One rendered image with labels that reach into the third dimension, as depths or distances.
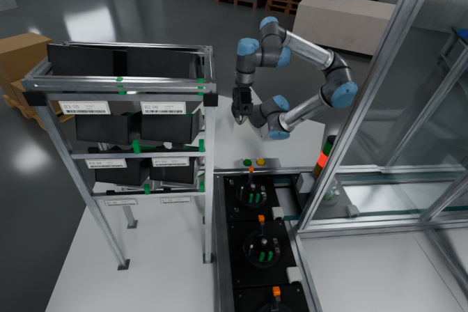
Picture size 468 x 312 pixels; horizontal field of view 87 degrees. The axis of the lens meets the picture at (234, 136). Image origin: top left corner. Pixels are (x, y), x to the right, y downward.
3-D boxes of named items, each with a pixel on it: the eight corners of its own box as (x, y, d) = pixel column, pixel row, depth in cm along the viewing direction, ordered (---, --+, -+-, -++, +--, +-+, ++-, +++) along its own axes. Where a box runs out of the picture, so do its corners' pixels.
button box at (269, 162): (239, 166, 135) (239, 158, 131) (276, 165, 138) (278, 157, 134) (240, 175, 130) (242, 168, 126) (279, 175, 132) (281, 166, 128)
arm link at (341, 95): (277, 122, 154) (358, 71, 113) (280, 144, 147) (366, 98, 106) (262, 118, 148) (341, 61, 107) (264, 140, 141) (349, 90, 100)
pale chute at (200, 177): (177, 177, 115) (179, 168, 115) (206, 180, 115) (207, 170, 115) (160, 185, 87) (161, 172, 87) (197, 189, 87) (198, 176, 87)
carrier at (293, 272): (226, 225, 103) (228, 207, 95) (283, 221, 106) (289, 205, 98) (232, 290, 85) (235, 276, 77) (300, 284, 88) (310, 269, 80)
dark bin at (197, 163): (174, 150, 100) (175, 131, 98) (206, 152, 100) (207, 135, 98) (149, 180, 73) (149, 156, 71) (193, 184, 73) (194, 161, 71)
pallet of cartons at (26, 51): (83, 67, 388) (67, 17, 340) (138, 83, 366) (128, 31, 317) (-5, 112, 292) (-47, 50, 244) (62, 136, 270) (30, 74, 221)
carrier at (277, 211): (222, 178, 121) (223, 161, 113) (270, 177, 124) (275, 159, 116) (226, 224, 103) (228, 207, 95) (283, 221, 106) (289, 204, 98)
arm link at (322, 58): (351, 52, 117) (269, 7, 94) (357, 70, 113) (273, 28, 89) (331, 67, 126) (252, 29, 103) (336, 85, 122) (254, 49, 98)
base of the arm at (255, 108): (249, 102, 161) (261, 95, 155) (263, 117, 167) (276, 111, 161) (244, 117, 151) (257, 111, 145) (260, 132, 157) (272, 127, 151)
